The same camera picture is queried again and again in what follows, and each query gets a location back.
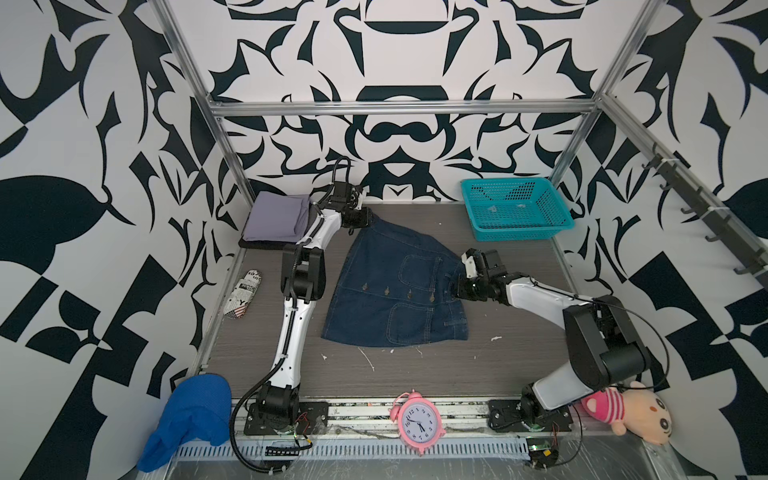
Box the black skirt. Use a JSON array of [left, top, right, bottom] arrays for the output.
[[238, 238, 297, 251]]

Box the purple grey skirt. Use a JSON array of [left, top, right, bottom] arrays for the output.
[[242, 191, 310, 243]]

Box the dark navy garment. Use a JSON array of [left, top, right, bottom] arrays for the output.
[[322, 216, 469, 348]]

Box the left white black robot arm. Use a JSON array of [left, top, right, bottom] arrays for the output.
[[233, 157, 371, 435]]

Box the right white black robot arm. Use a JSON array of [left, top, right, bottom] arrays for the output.
[[458, 249, 652, 430]]

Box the teal plastic basket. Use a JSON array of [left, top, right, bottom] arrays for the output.
[[461, 177, 574, 242]]

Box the pink alarm clock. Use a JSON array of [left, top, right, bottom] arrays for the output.
[[389, 391, 446, 456]]

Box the small green circuit board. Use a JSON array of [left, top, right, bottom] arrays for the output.
[[526, 438, 559, 470]]

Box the pink plush pig toy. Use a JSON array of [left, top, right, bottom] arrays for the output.
[[580, 381, 673, 446]]

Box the blue cloth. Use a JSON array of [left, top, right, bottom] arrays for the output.
[[137, 374, 232, 473]]

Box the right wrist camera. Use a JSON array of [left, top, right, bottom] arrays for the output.
[[461, 252, 478, 279]]

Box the black wall hook rack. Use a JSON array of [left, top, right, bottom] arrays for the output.
[[643, 142, 767, 290]]

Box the white slotted cable duct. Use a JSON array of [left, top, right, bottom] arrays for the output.
[[173, 436, 532, 463]]

